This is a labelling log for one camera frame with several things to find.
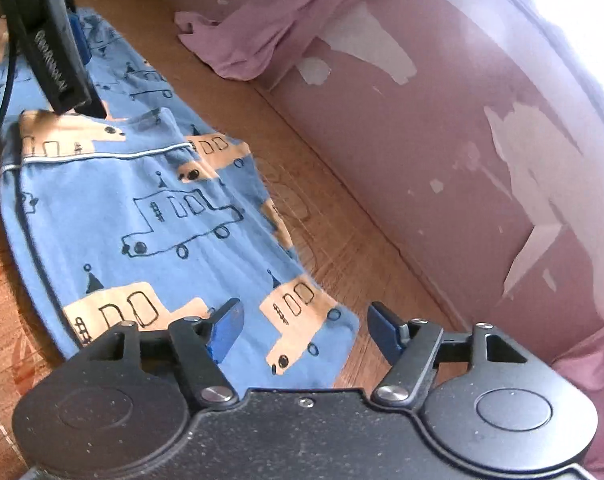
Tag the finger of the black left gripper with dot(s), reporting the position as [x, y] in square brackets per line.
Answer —
[94, 108]

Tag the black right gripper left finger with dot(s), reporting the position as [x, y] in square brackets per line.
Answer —
[224, 326]

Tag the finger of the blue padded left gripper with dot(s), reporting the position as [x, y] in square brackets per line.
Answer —
[80, 38]

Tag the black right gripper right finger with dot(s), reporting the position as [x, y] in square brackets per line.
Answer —
[389, 333]

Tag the blue truck print pants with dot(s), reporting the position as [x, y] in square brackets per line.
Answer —
[149, 216]

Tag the pink hanging cloth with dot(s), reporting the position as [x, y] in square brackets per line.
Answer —
[262, 39]

